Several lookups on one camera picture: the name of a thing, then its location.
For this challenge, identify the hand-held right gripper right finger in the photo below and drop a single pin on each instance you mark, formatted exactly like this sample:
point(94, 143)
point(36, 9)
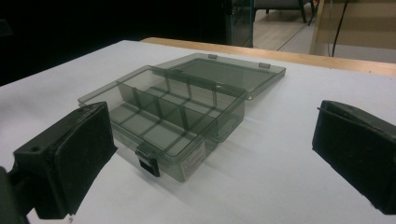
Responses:
point(358, 149)

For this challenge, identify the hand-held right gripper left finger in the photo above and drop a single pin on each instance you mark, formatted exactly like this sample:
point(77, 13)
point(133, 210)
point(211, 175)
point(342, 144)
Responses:
point(67, 158)

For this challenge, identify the grey transparent compartment box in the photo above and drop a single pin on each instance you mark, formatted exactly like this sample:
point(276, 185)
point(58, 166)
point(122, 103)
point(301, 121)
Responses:
point(174, 115)

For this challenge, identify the white table cover sheet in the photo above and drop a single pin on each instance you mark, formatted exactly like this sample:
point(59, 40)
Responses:
point(274, 161)

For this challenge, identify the dark chair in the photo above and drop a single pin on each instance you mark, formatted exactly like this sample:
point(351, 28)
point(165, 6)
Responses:
point(283, 6)

